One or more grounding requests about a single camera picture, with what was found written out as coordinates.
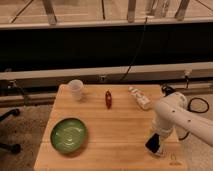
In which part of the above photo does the white plastic bottle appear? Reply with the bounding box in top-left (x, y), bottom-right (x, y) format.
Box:
top-left (129, 86), bottom-right (151, 110)

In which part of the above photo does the black office chair base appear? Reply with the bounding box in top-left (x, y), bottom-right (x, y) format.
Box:
top-left (0, 108), bottom-right (22, 155)

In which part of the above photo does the red chili pepper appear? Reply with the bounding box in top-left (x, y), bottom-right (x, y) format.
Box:
top-left (105, 90), bottom-right (112, 109)

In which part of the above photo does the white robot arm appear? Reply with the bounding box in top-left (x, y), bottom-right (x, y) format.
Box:
top-left (145, 92), bottom-right (213, 156)

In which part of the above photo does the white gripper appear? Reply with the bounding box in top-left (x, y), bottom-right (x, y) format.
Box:
top-left (150, 130), bottom-right (166, 156)

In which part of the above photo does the wooden table board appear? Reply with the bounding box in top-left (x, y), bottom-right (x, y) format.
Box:
top-left (34, 84), bottom-right (187, 171)

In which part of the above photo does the green bowl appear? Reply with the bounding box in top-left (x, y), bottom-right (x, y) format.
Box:
top-left (50, 118), bottom-right (87, 154)

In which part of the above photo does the black hanging cable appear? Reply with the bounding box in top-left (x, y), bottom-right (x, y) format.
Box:
top-left (119, 16), bottom-right (149, 82)

